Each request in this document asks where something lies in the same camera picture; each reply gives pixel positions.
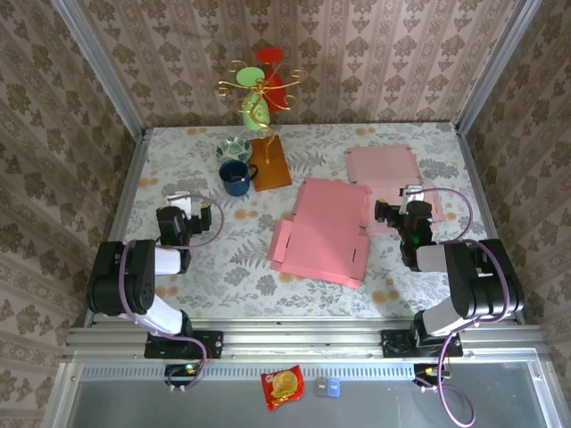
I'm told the pink paper box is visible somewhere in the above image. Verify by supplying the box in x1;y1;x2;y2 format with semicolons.
343;144;447;237
266;177;374;289

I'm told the dark blue mug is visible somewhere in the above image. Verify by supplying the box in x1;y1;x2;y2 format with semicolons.
218;159;260;197

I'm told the leaf pattern bowl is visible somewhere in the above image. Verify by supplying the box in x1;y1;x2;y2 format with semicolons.
216;136;253;164

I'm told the green plastic goblet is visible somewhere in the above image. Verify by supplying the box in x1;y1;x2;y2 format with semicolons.
235;66;271;131

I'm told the floral table mat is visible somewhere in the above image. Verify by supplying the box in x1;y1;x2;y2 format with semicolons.
104;123;512;318

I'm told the small connector board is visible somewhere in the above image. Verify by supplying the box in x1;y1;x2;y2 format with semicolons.
412;363;451;387
164;363;202;387

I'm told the red plastic goblet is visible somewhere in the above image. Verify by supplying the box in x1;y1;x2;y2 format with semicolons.
255;46;286;106

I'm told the red snack packet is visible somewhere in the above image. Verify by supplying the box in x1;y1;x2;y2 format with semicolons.
261;364;305;412

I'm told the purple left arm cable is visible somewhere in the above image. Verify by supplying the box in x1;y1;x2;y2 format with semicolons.
118;192;227;394

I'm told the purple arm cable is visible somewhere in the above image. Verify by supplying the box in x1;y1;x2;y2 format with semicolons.
414;186;514;427
118;192;227;394

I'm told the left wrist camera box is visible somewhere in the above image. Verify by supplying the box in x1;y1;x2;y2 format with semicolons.
169;191;194;214

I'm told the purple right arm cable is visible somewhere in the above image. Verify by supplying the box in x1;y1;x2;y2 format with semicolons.
414;186;514;427

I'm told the aluminium side rail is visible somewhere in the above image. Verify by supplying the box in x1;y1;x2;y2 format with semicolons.
82;128;151;329
454;124;527;326

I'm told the gold wire mug stand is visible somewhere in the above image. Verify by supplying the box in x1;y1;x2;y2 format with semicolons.
212;60;308;193

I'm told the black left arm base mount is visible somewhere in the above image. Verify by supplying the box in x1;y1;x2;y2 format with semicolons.
144;330;224;360

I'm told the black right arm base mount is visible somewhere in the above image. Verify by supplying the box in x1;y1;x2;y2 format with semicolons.
381;328;464;359

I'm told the aluminium mounting rail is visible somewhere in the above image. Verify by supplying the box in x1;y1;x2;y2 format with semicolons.
62;325;548;362

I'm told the slotted metal cable duct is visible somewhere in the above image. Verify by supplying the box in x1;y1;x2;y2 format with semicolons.
79;363;416;381

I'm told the aluminium frame post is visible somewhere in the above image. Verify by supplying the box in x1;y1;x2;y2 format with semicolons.
454;0;543;135
51;0;146;137

